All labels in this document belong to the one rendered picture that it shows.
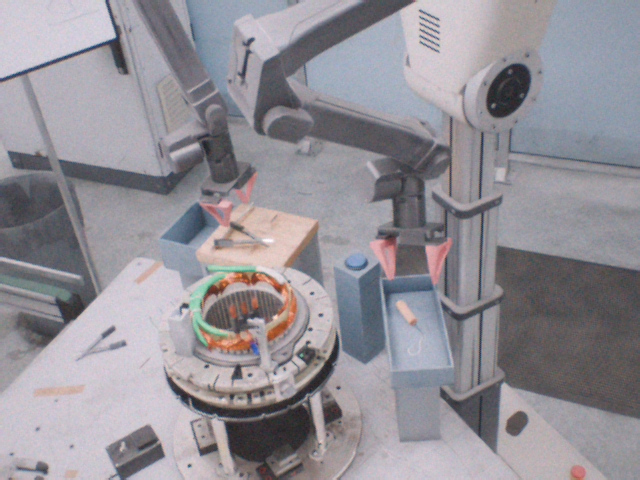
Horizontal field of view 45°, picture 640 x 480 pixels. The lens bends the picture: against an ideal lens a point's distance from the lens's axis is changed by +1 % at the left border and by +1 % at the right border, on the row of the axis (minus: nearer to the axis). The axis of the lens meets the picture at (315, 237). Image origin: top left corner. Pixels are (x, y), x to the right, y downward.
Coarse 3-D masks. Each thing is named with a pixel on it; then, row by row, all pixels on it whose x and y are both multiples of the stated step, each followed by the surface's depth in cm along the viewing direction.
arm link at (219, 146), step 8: (200, 136) 145; (208, 136) 145; (216, 136) 145; (224, 136) 146; (200, 144) 145; (208, 144) 146; (216, 144) 146; (224, 144) 147; (232, 144) 149; (208, 152) 147; (216, 152) 147; (224, 152) 147; (232, 152) 149
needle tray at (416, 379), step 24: (384, 288) 153; (408, 288) 153; (432, 288) 153; (384, 312) 143; (432, 312) 148; (408, 336) 144; (432, 336) 143; (408, 360) 139; (432, 360) 138; (408, 384) 134; (432, 384) 134; (408, 408) 148; (432, 408) 149; (408, 432) 153; (432, 432) 153
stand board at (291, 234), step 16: (240, 208) 175; (256, 208) 175; (240, 224) 170; (256, 224) 170; (288, 224) 169; (304, 224) 168; (208, 240) 167; (288, 240) 164; (304, 240) 165; (208, 256) 163; (224, 256) 162; (240, 256) 161; (256, 256) 161; (272, 256) 160; (288, 256) 160
